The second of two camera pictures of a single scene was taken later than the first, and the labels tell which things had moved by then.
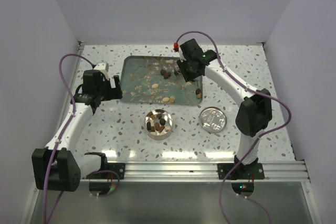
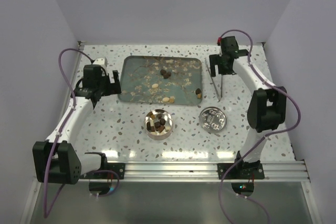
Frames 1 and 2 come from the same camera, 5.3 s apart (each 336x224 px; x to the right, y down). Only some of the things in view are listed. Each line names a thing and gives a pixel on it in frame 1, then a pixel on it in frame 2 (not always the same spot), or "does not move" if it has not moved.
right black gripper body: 187,69 → 224,69
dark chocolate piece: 160,128 does not move
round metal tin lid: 213,119 does not move
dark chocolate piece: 162,121 does not move
